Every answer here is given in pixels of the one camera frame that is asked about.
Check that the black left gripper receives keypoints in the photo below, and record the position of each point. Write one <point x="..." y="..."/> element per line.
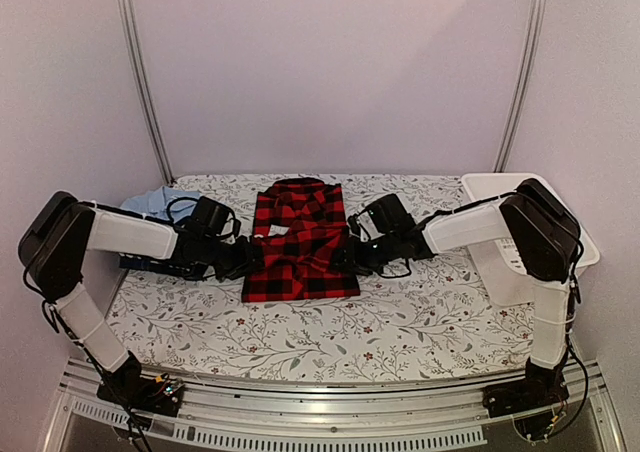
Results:
<point x="245" y="265"/>

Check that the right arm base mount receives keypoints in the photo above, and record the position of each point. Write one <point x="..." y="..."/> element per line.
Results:
<point x="533" y="391"/>

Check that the aluminium front rail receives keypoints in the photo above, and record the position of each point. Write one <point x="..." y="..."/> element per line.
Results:
<point x="233" y="414"/>

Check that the floral patterned table mat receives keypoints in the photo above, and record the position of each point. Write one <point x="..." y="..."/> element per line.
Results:
<point x="440" y="322"/>

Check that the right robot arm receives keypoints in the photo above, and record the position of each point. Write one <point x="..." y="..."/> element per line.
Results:
<point x="545" y="233"/>

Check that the light blue folded shirt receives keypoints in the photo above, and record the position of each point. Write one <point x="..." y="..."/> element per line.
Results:
<point x="164" y="203"/>

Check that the red black plaid shirt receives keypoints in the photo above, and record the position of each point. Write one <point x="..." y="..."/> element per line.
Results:
<point x="299" y="231"/>

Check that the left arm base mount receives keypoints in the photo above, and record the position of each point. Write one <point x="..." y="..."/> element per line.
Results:
<point x="160" y="395"/>

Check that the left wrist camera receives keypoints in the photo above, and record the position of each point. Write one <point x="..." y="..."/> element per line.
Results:
<point x="235" y="230"/>

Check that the left aluminium frame post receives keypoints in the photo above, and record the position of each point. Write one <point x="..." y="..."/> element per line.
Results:
<point x="141" y="82"/>

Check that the aluminium frame post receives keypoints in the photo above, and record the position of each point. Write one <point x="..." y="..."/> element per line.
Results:
<point x="141" y="82"/>
<point x="527" y="62"/>

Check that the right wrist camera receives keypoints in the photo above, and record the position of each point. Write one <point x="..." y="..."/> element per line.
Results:
<point x="358" y="227"/>

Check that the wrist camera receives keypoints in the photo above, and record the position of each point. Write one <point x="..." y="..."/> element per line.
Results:
<point x="358" y="227"/>
<point x="235" y="230"/>

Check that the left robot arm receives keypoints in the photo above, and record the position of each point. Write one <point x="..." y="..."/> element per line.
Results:
<point x="56" y="251"/>

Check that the dark navy folded shirt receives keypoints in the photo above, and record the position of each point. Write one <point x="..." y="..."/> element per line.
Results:
<point x="152" y="265"/>

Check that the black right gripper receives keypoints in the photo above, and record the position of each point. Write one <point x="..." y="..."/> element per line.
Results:
<point x="355" y="259"/>

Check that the white plastic basket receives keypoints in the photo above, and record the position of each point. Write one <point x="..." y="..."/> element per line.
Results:
<point x="494" y="253"/>

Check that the right aluminium frame post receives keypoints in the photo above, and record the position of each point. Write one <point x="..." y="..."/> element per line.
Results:
<point x="527" y="62"/>

